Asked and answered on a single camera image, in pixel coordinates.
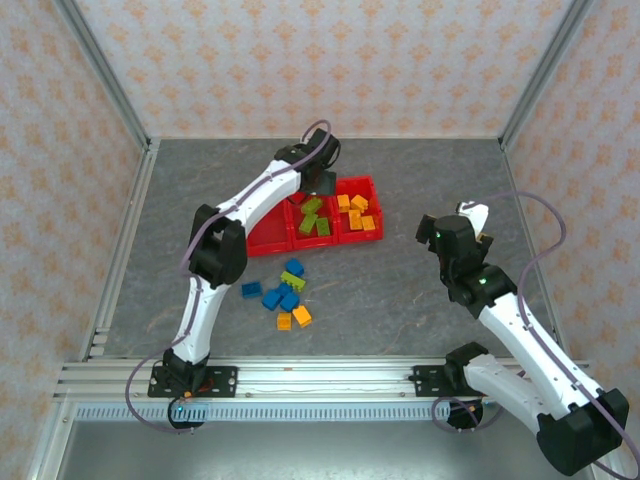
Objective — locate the green lego brick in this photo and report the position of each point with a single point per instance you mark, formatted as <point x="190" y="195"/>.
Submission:
<point x="311" y="205"/>
<point x="307" y="224"/>
<point x="293" y="281"/>
<point x="323" y="227"/>

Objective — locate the red plastic bin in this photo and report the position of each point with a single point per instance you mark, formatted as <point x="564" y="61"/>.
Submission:
<point x="270" y="240"/>
<point x="357" y="186"/>
<point x="312" y="244"/>

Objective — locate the orange sloped lego brick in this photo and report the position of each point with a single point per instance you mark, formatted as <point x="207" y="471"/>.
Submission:
<point x="359" y="202"/>

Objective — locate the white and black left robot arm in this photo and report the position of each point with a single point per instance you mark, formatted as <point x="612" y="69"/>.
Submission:
<point x="220" y="250"/>

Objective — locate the grey metal panel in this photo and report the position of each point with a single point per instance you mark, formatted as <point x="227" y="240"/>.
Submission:
<point x="325" y="450"/>

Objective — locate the thin aluminium wall rail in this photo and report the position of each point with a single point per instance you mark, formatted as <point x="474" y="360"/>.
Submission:
<point x="400" y="137"/>

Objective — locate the aluminium corner post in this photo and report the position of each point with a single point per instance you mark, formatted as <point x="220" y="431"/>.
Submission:
<point x="543" y="75"/>
<point x="107" y="75"/>

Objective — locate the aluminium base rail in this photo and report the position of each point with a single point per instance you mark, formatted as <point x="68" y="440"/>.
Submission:
<point x="325" y="380"/>

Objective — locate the aluminium side rail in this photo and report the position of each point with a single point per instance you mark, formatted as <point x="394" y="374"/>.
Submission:
<point x="125" y="240"/>

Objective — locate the aluminium frame leg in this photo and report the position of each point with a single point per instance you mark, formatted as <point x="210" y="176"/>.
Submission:
<point x="50" y="440"/>

